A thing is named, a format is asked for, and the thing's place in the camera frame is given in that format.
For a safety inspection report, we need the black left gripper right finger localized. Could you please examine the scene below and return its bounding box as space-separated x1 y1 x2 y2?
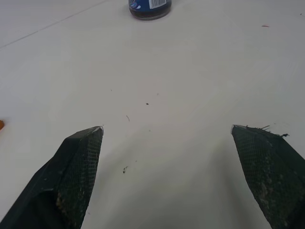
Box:
230 124 305 229

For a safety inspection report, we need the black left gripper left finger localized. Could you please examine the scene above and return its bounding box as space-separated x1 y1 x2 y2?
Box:
0 125 105 229

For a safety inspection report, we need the blue labelled jar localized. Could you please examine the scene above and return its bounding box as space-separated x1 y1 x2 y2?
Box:
128 0 172 21

